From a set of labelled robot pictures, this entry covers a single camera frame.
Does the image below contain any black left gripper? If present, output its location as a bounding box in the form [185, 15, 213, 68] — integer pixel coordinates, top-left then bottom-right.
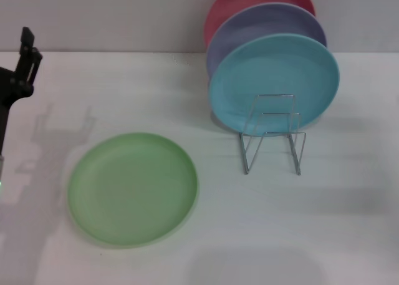
[0, 26, 44, 157]

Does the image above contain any green plastic plate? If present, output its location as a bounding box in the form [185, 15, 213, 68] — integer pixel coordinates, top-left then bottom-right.
[67, 132, 199, 249]

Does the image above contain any red plastic plate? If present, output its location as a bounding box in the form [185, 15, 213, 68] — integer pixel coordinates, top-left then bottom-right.
[203, 0, 317, 49]

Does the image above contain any purple plastic plate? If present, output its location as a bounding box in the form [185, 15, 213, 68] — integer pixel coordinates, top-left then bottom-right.
[205, 2, 328, 80]

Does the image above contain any light blue plastic plate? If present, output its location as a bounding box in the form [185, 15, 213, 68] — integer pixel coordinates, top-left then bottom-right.
[208, 32, 341, 138]

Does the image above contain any metal wire plate rack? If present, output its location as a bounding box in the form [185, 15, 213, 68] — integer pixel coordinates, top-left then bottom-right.
[239, 93, 307, 176]

